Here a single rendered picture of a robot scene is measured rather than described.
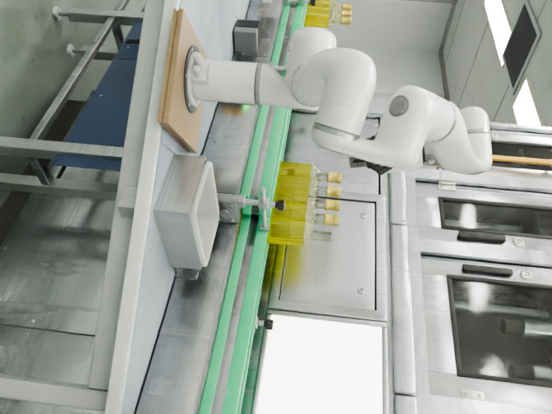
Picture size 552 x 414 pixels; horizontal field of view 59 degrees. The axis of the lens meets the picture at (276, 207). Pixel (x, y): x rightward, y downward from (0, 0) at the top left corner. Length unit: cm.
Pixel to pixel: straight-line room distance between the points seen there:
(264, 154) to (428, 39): 672
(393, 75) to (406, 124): 665
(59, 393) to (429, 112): 92
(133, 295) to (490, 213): 124
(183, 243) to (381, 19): 687
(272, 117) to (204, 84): 44
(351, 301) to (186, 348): 51
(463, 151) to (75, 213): 126
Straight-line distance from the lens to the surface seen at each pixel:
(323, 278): 149
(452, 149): 102
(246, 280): 129
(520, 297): 167
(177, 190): 110
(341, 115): 85
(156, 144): 109
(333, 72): 87
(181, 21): 113
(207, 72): 117
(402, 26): 788
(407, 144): 88
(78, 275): 163
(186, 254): 118
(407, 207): 173
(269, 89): 114
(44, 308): 161
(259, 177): 138
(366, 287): 149
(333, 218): 144
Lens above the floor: 110
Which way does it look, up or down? 5 degrees down
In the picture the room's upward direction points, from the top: 96 degrees clockwise
